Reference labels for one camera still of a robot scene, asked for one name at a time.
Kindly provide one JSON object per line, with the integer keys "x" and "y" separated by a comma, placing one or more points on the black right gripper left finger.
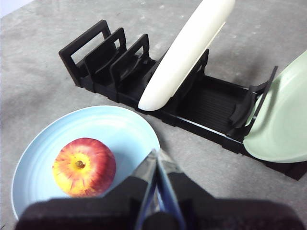
{"x": 141, "y": 182}

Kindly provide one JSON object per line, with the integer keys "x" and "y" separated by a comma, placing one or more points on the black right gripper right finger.
{"x": 175, "y": 182}

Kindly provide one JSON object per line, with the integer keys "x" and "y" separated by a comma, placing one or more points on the red yellow apple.
{"x": 84, "y": 167}

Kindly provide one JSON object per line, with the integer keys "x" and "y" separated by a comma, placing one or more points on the blue plate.
{"x": 108, "y": 124}

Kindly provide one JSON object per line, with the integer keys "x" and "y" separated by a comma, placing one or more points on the black plate rack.
{"x": 211, "y": 95}

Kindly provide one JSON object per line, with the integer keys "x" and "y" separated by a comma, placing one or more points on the green plate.
{"x": 280, "y": 119}

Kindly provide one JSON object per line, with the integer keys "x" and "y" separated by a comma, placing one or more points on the white plate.
{"x": 187, "y": 55}

